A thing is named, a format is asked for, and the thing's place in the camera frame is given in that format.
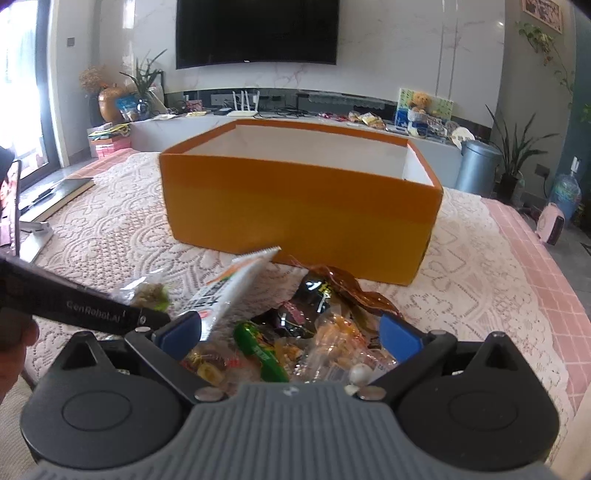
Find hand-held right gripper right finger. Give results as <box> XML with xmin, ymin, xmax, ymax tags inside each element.
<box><xmin>358</xmin><ymin>314</ymin><xmax>528</xmax><ymax>401</ymax></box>

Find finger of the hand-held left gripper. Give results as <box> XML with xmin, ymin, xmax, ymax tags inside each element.
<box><xmin>134</xmin><ymin>307</ymin><xmax>172</xmax><ymax>331</ymax></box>

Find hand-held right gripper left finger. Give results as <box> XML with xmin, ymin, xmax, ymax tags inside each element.
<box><xmin>60</xmin><ymin>311</ymin><xmax>228</xmax><ymax>402</ymax></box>

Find clear packet of green nuts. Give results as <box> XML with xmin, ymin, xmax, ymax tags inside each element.
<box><xmin>111</xmin><ymin>276</ymin><xmax>173</xmax><ymax>311</ymax></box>

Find white orange-striped snack packet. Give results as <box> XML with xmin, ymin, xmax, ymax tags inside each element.
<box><xmin>182</xmin><ymin>246</ymin><xmax>283</xmax><ymax>343</ymax></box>

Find brown glossy snack packet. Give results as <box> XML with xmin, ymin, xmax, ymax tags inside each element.
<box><xmin>292</xmin><ymin>259</ymin><xmax>405</xmax><ymax>324</ymax></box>

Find pile of clear snacks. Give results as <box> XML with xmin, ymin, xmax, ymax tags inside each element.
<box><xmin>181</xmin><ymin>302</ymin><xmax>403</xmax><ymax>398</ymax></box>

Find green snack packet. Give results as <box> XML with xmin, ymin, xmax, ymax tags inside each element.
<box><xmin>233</xmin><ymin>321</ymin><xmax>290</xmax><ymax>383</ymax></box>

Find black yellow-print snack packet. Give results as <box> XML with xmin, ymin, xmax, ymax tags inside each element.
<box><xmin>295</xmin><ymin>271</ymin><xmax>339</xmax><ymax>320</ymax></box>

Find orange cardboard box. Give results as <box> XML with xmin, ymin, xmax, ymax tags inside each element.
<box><xmin>159</xmin><ymin>119</ymin><xmax>444</xmax><ymax>286</ymax></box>

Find person's left hand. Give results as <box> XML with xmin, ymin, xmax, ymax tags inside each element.
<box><xmin>0</xmin><ymin>308</ymin><xmax>40</xmax><ymax>394</ymax></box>

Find white phone stand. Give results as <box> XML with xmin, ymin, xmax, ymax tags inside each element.
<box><xmin>18</xmin><ymin>220</ymin><xmax>52</xmax><ymax>265</ymax></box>

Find smartphone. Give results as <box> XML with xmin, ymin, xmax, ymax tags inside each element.
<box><xmin>0</xmin><ymin>159</ymin><xmax>23</xmax><ymax>257</ymax></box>

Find stack of pink boxes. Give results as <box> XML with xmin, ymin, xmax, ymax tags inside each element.
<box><xmin>87</xmin><ymin>122</ymin><xmax>134</xmax><ymax>160</ymax></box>

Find grey trash can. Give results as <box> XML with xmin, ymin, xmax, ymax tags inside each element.
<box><xmin>454</xmin><ymin>139</ymin><xmax>502</xmax><ymax>197</ymax></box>

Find pink small appliance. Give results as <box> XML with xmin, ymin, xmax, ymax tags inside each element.
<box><xmin>534</xmin><ymin>203</ymin><xmax>567</xmax><ymax>246</ymax></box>

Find white television console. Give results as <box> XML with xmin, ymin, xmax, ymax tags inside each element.
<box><xmin>128</xmin><ymin>87</ymin><xmax>463</xmax><ymax>186</ymax></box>

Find orange round vase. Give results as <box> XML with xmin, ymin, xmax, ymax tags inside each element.
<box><xmin>98</xmin><ymin>85</ymin><xmax>124</xmax><ymax>124</ymax></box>

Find blue packet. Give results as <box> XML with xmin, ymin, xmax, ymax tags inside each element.
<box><xmin>115</xmin><ymin>94</ymin><xmax>140</xmax><ymax>123</ymax></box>

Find glass sliding door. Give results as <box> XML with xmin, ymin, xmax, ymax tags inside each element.
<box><xmin>0</xmin><ymin>0</ymin><xmax>62</xmax><ymax>188</ymax></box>

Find yellow snack bags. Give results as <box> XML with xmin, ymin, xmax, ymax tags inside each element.
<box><xmin>346</xmin><ymin>110</ymin><xmax>387</xmax><ymax>130</ymax></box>

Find tall floor potted plant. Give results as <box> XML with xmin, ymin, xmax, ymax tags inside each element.
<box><xmin>484</xmin><ymin>103</ymin><xmax>560</xmax><ymax>205</ymax></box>

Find blue water jug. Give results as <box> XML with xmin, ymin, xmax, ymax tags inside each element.
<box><xmin>545</xmin><ymin>157</ymin><xmax>583</xmax><ymax>223</ymax></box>

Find dried flower bunch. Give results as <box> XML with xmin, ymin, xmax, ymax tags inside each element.
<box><xmin>78</xmin><ymin>65</ymin><xmax>108</xmax><ymax>96</ymax></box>

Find white router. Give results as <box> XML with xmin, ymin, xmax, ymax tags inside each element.
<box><xmin>229</xmin><ymin>90</ymin><xmax>262</xmax><ymax>117</ymax></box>

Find green white gift box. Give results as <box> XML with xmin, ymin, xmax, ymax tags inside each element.
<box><xmin>395</xmin><ymin>87</ymin><xmax>456</xmax><ymax>136</ymax></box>

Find small green potted plant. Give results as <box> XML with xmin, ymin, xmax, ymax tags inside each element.
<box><xmin>119</xmin><ymin>49</ymin><xmax>169</xmax><ymax>121</ymax></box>

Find brown teddy bear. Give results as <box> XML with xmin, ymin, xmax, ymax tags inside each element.
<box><xmin>408</xmin><ymin>92</ymin><xmax>433</xmax><ymax>115</ymax></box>

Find hanging green vine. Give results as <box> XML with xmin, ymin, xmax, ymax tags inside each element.
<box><xmin>516</xmin><ymin>20</ymin><xmax>591</xmax><ymax>124</ymax></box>

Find black wall television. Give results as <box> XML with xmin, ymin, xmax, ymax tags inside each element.
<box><xmin>175</xmin><ymin>0</ymin><xmax>341</xmax><ymax>70</ymax></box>

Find framed wall picture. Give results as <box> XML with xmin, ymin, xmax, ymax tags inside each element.
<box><xmin>522</xmin><ymin>0</ymin><xmax>566</xmax><ymax>34</ymax></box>

